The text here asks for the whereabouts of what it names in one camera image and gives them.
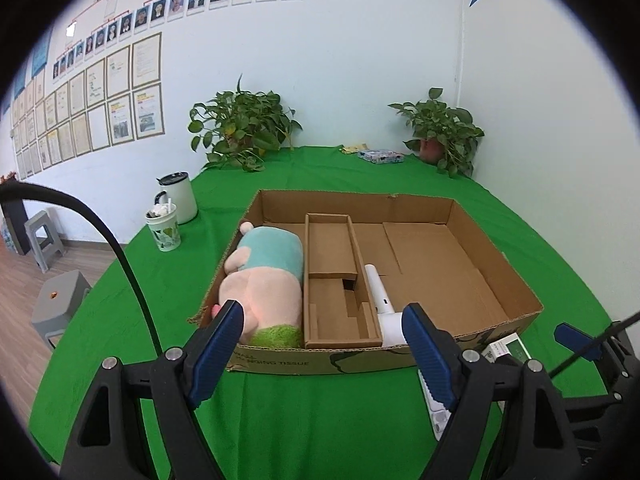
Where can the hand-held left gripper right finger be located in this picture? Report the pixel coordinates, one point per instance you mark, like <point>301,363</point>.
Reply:
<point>430,355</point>

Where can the white handheld appliance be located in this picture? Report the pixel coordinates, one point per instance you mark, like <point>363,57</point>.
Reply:
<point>392,325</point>

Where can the row of blue wall posters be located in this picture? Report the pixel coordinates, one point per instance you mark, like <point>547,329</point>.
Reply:
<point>42,55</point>

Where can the patterned tissue pack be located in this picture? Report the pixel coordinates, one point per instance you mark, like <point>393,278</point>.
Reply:
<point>380,156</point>

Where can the black cabinet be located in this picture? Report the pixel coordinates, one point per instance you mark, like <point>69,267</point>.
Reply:
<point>17,215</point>

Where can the large bushy potted plant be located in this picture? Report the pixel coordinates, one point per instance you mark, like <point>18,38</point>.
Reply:
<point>240,120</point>

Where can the large cardboard box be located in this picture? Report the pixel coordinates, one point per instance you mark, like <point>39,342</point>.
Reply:
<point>440,260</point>

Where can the wall of framed certificates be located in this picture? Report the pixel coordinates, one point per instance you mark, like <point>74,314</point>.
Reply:
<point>100,100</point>

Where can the long cardboard insert tray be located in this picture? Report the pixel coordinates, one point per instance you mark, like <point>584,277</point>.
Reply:
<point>330,255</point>

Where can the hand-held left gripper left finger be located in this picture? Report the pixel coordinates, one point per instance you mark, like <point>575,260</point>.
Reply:
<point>215,355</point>

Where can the white mug with black lid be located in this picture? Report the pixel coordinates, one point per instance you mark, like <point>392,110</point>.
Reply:
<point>182,200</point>

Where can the grey plastic step stool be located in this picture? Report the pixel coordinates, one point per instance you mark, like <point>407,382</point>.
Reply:
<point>45,240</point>

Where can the pink pig plush toy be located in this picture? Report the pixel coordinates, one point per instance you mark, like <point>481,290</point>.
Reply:
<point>270,290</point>

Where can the white controller with green screen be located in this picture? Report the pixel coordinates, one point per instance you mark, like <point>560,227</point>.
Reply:
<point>510,349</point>

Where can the green leaf patterned cup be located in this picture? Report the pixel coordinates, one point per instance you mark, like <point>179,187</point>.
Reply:
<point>165,235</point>

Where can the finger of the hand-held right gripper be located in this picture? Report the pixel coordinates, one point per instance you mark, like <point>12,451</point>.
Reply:
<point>575,340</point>

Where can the green tablecloth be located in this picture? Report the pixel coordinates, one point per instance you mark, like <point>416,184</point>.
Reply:
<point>125,300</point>

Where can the potted plant in terracotta pot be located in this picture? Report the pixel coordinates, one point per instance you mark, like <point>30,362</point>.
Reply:
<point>445,120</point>

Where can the yellow flat packet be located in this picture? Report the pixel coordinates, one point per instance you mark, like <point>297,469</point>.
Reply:
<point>352,149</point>

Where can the grey low plastic stool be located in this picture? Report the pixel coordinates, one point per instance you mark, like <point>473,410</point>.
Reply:
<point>60,305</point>

